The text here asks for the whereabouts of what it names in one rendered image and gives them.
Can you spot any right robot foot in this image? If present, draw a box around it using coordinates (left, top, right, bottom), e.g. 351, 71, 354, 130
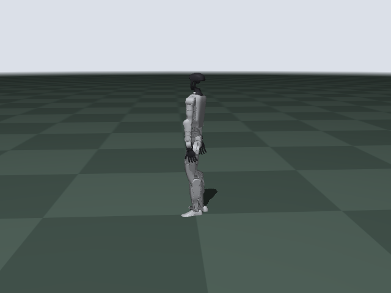
188, 205, 208, 212

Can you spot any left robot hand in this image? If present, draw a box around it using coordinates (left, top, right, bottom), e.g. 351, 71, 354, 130
185, 143, 198, 163

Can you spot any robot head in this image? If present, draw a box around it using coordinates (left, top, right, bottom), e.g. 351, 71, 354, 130
189, 73, 205, 96

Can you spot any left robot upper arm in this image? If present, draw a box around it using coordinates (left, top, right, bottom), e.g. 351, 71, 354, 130
185, 96, 196, 125

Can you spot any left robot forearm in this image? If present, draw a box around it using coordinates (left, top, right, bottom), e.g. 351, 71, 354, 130
183, 120, 192, 148

